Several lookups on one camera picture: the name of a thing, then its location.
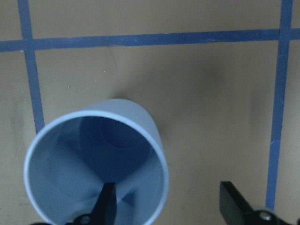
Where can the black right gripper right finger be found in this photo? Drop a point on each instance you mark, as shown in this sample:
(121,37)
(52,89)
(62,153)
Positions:
(235,210)

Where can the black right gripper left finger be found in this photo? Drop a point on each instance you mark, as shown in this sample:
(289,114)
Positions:
(104,211)

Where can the blue cup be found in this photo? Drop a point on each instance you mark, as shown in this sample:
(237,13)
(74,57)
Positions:
(72,157)

